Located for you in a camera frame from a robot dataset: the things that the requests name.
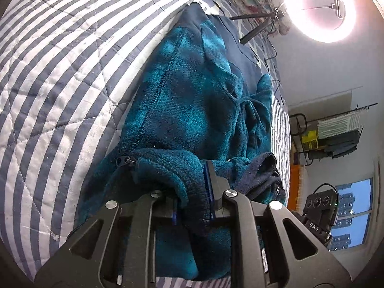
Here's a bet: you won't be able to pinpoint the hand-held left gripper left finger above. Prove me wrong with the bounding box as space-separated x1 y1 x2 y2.
34 189 180 288

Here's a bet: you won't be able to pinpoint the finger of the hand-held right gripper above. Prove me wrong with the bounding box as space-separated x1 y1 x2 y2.
270 169 289 211

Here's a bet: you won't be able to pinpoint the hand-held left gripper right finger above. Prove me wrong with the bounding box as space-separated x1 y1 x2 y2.
203 160 352 288

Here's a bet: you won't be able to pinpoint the teal plaid fleece jacket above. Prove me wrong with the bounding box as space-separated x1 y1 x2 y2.
76 1 285 281

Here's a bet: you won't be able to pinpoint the black clothes rack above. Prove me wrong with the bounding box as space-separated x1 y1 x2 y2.
288 101 378 167

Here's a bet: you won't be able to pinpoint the dark grey hanging clothes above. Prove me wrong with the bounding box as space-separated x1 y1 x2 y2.
308 129 361 160

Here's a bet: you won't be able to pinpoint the orange furniture edge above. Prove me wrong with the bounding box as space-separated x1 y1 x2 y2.
289 162 304 211

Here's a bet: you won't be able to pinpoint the window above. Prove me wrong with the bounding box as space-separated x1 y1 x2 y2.
328 177 376 252

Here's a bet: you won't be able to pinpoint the yellow box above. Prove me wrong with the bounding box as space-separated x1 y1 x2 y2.
301 130 319 151

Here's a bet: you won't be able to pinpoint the striped hanging cloth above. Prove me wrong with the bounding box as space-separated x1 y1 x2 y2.
316 109 366 140

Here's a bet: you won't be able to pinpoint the black light tripod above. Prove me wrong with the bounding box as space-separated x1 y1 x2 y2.
230 1 290 45

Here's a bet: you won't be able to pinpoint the striped quilted bed cover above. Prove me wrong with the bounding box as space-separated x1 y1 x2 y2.
0 0 292 288

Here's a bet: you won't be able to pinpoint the phone holder clamp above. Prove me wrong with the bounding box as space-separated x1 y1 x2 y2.
301 0 346 19

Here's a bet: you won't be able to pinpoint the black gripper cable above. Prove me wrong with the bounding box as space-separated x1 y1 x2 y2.
311 182 341 209

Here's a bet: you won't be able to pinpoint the black power cable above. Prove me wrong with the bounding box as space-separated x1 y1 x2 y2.
263 32 283 97

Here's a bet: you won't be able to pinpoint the white ring light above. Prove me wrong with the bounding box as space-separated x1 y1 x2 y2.
283 0 358 44

